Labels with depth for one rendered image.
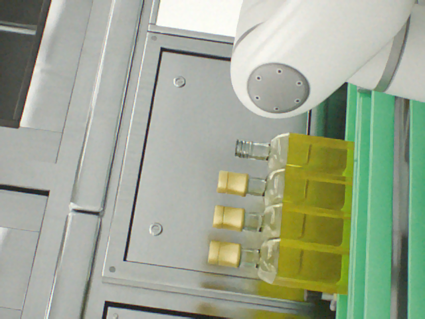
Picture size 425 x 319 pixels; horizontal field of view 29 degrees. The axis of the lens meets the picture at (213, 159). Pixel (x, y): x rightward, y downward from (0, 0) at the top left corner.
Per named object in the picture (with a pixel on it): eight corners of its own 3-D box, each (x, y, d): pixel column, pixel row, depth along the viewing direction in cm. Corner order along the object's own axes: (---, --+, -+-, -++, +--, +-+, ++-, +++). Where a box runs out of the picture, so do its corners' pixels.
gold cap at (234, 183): (246, 180, 127) (218, 176, 127) (249, 169, 124) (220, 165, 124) (244, 201, 126) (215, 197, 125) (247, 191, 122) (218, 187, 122)
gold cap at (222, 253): (239, 248, 122) (209, 244, 122) (242, 240, 119) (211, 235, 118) (236, 271, 120) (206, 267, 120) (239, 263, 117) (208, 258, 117)
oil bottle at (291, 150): (398, 163, 131) (265, 144, 131) (409, 147, 126) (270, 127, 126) (398, 195, 129) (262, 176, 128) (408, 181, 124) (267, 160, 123)
